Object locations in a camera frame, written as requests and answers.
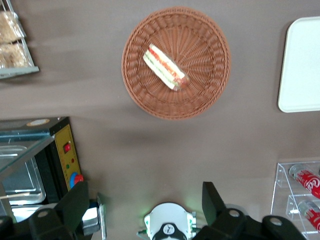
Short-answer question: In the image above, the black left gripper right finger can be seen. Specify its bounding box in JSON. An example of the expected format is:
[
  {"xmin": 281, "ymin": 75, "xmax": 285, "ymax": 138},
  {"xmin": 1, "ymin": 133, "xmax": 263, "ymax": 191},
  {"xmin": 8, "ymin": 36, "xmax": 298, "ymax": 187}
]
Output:
[{"xmin": 197, "ymin": 181, "xmax": 251, "ymax": 240}]

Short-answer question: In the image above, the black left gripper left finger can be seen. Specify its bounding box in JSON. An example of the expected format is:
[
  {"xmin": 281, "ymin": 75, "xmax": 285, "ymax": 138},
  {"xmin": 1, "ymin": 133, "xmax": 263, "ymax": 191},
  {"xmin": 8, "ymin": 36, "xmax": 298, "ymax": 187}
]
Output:
[{"xmin": 28, "ymin": 180, "xmax": 90, "ymax": 240}]

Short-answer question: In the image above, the triangle sandwich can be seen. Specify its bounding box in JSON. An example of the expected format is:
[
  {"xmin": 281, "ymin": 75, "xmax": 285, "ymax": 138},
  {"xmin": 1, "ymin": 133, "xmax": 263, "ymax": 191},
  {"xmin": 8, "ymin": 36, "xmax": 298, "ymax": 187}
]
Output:
[{"xmin": 142, "ymin": 43, "xmax": 190, "ymax": 92}]

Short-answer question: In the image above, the tray of packaged snacks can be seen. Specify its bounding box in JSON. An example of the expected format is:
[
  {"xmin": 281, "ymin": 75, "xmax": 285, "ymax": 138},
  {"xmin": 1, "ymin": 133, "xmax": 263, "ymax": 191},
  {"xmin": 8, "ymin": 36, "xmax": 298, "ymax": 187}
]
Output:
[{"xmin": 0, "ymin": 0, "xmax": 41, "ymax": 80}]

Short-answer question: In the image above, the beige plastic serving tray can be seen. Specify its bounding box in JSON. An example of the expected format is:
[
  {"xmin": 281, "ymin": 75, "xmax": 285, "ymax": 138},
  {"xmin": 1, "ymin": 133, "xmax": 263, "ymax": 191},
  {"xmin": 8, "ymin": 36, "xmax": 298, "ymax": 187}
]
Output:
[{"xmin": 277, "ymin": 16, "xmax": 320, "ymax": 114}]

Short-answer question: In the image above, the round brown wicker basket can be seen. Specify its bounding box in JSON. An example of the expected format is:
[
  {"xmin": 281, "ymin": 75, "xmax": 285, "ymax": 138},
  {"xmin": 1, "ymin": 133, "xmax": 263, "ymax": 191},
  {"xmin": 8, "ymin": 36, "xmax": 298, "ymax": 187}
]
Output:
[{"xmin": 121, "ymin": 5, "xmax": 232, "ymax": 121}]

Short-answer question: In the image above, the red emergency stop button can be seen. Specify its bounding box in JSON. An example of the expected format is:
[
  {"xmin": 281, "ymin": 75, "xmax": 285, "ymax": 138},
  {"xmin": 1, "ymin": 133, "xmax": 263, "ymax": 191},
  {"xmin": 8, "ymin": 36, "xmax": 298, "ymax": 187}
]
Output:
[{"xmin": 69, "ymin": 172, "xmax": 85, "ymax": 190}]

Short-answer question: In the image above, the steel warmer pan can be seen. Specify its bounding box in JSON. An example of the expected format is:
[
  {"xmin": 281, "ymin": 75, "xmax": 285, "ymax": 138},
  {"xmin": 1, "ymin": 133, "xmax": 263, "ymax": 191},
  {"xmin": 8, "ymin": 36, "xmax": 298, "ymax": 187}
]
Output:
[{"xmin": 1, "ymin": 155, "xmax": 47, "ymax": 206}]

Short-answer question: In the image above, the clear acrylic bottle rack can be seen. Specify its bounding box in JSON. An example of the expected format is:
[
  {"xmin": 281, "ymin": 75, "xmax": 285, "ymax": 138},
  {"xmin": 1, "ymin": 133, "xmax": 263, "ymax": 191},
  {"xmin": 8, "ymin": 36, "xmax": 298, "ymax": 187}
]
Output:
[{"xmin": 270, "ymin": 161, "xmax": 320, "ymax": 240}]

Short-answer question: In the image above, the black food warmer yellow panel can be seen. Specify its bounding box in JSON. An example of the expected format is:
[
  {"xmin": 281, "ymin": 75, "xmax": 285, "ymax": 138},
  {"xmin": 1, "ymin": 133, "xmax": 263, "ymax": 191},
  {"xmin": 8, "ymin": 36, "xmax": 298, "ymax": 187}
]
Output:
[{"xmin": 0, "ymin": 116, "xmax": 85, "ymax": 220}]

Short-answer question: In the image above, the red cola bottle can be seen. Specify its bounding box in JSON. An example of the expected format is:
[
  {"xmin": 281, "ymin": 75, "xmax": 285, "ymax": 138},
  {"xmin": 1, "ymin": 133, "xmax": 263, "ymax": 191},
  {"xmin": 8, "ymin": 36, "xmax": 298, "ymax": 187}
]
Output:
[
  {"xmin": 296, "ymin": 200, "xmax": 320, "ymax": 234},
  {"xmin": 288, "ymin": 165, "xmax": 320, "ymax": 200}
]

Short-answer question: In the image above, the clear bag of brown snacks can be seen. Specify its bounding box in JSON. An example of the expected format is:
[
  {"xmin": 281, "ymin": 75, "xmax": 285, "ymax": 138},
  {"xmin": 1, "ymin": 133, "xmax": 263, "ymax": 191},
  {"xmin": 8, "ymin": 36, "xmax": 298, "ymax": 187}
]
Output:
[
  {"xmin": 0, "ymin": 42, "xmax": 30, "ymax": 70},
  {"xmin": 0, "ymin": 10, "xmax": 25, "ymax": 44}
]

